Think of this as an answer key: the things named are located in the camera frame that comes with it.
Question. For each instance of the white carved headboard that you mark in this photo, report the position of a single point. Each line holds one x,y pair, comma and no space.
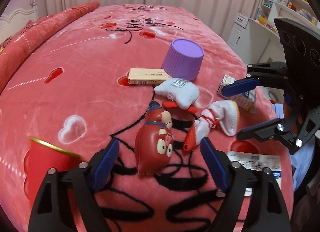
18,19

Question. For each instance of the white small sock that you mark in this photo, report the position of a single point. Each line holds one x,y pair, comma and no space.
183,92

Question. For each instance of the red paper cup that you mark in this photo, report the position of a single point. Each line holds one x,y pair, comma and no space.
41,157

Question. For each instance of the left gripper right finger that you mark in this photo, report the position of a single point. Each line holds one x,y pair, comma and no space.
267,210

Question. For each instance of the beige flat box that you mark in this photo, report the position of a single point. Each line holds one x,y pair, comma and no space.
147,76

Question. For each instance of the pink heart bed blanket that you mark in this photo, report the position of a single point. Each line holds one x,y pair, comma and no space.
71,92

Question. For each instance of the large white blue medicine box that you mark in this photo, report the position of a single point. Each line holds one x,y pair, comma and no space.
257,169

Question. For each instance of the black tracking camera box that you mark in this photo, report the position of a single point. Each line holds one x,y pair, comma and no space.
301,49

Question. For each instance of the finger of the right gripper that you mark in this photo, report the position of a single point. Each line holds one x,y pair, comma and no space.
239,87
260,132

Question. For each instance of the light blue trash bag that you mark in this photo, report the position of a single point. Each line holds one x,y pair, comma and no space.
301,162

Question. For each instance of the white desk cabinet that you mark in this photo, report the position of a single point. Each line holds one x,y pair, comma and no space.
253,42

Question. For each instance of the red cartoon figure toy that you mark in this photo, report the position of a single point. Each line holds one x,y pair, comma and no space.
154,141

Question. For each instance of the white bookshelf with books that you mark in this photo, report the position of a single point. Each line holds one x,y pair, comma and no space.
296,10

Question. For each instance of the purple ribbed cup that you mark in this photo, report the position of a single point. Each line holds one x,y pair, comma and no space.
183,59

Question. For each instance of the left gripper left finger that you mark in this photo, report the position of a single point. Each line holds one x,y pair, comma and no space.
52,209

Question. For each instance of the folded red quilt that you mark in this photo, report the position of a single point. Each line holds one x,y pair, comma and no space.
16,48

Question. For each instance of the small blue white medicine box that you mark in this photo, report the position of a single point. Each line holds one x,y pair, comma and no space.
244,100

